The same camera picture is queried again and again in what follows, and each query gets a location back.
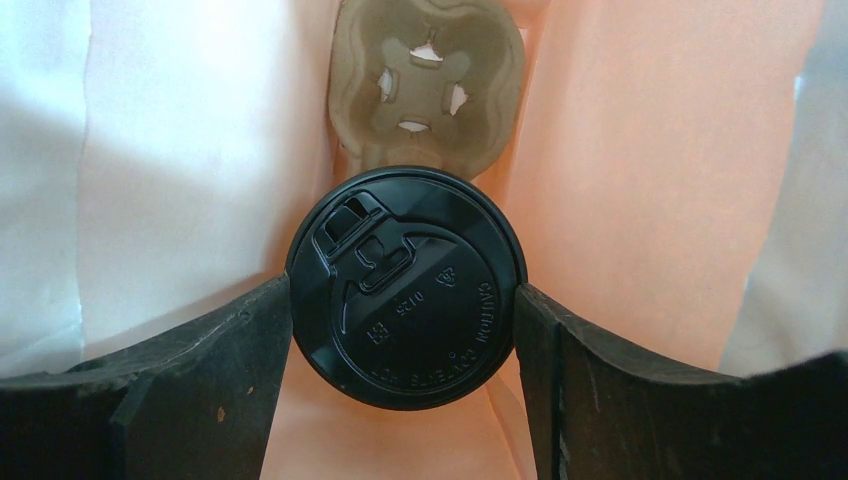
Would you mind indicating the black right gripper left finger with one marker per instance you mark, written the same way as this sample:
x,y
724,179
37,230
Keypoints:
x,y
194,402

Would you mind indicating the pulp cup carrier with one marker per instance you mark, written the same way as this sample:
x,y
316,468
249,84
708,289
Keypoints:
x,y
429,83

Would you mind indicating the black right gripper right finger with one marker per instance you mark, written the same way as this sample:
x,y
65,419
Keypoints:
x,y
602,407

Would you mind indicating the black plastic cup lid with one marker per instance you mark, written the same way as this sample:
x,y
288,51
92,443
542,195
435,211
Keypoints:
x,y
402,284

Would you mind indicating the orange paper bag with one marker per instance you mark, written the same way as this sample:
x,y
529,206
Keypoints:
x,y
677,175

